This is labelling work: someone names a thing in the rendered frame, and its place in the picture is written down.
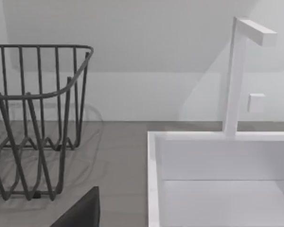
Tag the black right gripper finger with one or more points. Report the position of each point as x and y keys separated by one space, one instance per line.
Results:
x=85 y=210

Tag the white sink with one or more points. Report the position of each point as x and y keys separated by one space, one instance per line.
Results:
x=217 y=179

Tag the tall white tap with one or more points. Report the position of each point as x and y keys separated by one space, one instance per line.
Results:
x=234 y=80

